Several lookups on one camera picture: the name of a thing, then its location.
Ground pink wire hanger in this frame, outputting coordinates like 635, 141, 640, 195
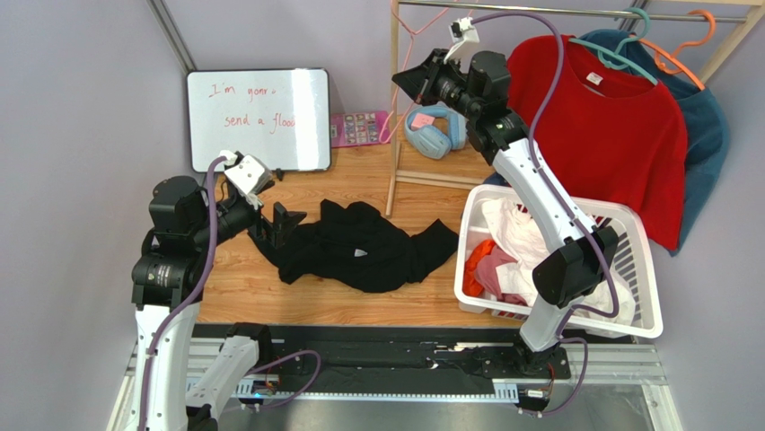
382, 0, 450, 144

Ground black t shirt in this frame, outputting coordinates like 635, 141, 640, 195
254, 199, 459, 294

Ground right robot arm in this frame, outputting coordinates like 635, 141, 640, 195
391, 48, 620, 374

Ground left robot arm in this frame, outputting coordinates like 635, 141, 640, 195
126, 176, 306, 430

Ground teal plastic hanger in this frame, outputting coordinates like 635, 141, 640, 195
567, 5, 660, 84

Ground red t shirt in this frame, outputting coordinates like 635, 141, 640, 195
534, 35, 688, 250

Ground orange plastic hanger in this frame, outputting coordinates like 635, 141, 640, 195
639, 8, 717, 91

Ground dark teal t shirt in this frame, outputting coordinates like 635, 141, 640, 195
484, 28, 732, 258

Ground light blue headphones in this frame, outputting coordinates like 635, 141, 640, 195
404, 105, 467, 160

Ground whiteboard with red writing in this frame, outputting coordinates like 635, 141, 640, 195
186, 68, 331, 172

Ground pink sticker card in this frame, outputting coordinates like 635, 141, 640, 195
330, 110, 389, 148

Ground metal hanging rod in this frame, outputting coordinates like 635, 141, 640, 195
394, 1, 751, 24

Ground white laundry basket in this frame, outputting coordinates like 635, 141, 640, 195
453, 185, 664, 339

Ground pink garment in basket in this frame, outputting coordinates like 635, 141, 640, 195
474, 244, 536, 306

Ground orange garment in basket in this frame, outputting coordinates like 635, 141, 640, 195
462, 239, 497, 297

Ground white crumpled garment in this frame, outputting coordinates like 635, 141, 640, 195
479, 198, 636, 325

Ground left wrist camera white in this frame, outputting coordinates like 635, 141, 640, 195
218, 150, 270, 209

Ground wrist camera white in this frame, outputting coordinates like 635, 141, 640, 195
444, 17, 480, 64
218, 150, 270, 209

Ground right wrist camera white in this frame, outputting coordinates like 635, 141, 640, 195
444, 17, 480, 64

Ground wooden clothes rack frame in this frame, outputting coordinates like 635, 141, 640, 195
385, 1, 764, 217

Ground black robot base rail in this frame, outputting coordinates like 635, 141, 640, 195
194, 322, 575, 414

